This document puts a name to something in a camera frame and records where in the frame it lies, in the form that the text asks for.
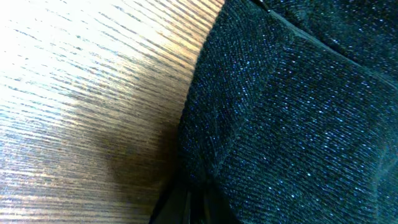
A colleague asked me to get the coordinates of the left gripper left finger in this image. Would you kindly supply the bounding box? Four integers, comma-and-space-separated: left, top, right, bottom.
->
149, 183, 191, 224

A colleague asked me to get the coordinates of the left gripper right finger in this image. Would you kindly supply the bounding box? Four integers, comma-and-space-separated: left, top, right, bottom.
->
203, 187, 239, 224

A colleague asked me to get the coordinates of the black knit sweater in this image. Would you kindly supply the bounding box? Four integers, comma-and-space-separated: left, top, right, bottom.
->
168, 0, 397, 224

